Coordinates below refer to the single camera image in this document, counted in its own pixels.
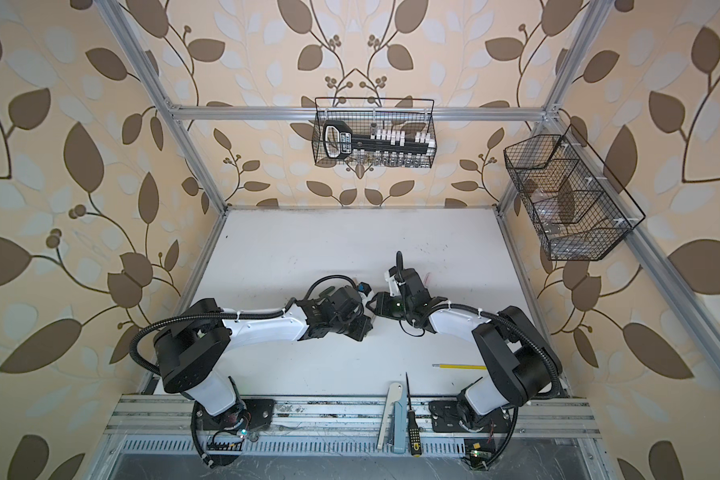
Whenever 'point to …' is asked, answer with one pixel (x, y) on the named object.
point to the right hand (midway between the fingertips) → (371, 308)
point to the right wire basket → (579, 207)
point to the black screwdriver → (413, 428)
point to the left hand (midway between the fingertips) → (375, 325)
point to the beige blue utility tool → (397, 408)
